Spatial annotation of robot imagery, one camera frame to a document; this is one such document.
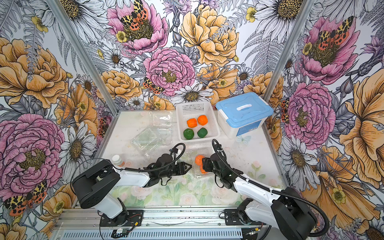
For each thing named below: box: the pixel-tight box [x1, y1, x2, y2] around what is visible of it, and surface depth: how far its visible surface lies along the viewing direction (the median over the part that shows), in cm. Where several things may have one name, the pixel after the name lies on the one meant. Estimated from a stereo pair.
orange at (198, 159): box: [195, 154, 205, 166], surface depth 91 cm
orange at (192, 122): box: [186, 118, 198, 128], surface depth 111 cm
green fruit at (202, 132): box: [197, 127, 208, 138], surface depth 104 cm
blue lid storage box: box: [216, 92, 274, 137], surface depth 101 cm
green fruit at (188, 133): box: [183, 128, 195, 140], surface depth 104 cm
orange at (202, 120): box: [197, 115, 208, 126], surface depth 111 cm
